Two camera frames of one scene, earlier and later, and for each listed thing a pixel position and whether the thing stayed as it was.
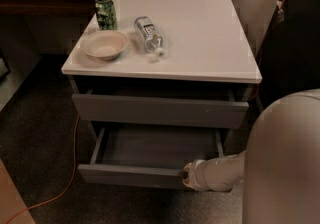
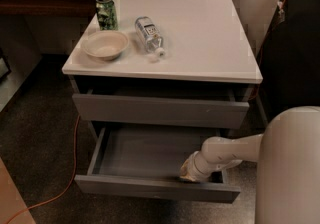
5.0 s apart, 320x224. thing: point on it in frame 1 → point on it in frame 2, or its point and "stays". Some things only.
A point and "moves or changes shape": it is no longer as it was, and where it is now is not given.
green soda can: x=106 y=13 stays
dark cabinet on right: x=289 y=59 stays
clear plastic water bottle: x=150 y=35 stays
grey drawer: x=148 y=155 moves or changes shape
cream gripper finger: x=186 y=183 → x=185 y=173
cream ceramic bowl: x=105 y=44 stays
